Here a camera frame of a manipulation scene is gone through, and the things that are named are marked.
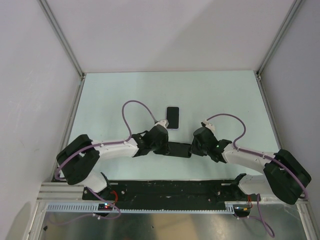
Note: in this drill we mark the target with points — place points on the black smartphone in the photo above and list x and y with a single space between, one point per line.
173 116

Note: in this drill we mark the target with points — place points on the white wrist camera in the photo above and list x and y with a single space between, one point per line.
164 123
205 123

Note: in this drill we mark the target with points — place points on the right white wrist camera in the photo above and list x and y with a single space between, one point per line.
205 123

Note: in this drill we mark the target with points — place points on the controller board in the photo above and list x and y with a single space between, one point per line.
241 211
105 207

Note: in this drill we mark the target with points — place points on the right controller board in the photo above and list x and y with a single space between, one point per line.
241 211

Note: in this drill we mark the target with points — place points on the left controller board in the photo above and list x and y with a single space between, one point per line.
105 207

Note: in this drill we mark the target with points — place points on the right aluminium frame post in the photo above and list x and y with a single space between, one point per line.
284 27

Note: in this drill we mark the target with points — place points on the black phone case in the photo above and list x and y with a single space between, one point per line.
178 149

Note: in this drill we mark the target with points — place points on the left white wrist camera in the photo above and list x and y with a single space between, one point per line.
164 123

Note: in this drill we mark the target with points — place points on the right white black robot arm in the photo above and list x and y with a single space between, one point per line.
283 177

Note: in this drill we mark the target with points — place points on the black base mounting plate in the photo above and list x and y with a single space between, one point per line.
171 205

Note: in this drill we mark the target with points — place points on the grey slotted cable duct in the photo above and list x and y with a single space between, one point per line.
69 207

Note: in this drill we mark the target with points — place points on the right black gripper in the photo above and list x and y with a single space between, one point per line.
194 150

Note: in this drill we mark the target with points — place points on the left aluminium frame post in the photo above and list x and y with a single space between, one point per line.
50 16

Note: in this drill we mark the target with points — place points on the aluminium frame post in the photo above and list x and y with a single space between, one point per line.
50 16
284 27

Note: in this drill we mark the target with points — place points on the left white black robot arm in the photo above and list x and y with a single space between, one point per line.
78 160

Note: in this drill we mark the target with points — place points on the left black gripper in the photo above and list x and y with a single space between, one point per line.
163 150

